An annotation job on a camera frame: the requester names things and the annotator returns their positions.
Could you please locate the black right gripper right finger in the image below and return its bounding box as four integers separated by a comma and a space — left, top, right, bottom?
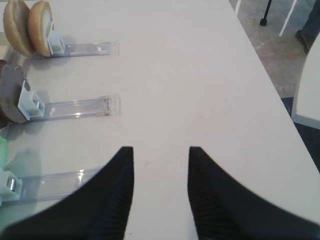
187, 146, 320, 240

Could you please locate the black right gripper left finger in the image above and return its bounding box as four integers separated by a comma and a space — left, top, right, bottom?
0, 146, 134, 240

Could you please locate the green lettuce leaf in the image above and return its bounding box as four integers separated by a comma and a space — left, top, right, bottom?
0, 137, 9, 170

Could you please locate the brown meat patty outer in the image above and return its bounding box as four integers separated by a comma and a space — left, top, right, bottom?
0, 63, 27, 124

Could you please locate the black stand leg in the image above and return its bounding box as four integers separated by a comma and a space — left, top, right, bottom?
259, 0, 272, 27

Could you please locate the person leg and shoe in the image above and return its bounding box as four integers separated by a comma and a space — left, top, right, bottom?
295, 0, 320, 54

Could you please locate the bun top inner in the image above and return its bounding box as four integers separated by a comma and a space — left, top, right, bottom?
27, 0, 53, 57

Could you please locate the bun top outer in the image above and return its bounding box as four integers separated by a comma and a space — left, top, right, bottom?
3, 0, 35, 56

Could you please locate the white table leg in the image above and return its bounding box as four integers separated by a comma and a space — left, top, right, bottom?
278, 0, 297, 37

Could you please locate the clear pusher rail lettuce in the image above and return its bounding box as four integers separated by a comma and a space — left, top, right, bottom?
0, 168, 100, 207

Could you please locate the clear pusher rail patty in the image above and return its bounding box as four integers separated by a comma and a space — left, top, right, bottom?
17, 81, 121, 122

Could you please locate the clear pusher rail bun top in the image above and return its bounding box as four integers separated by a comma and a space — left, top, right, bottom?
31, 22, 120, 59

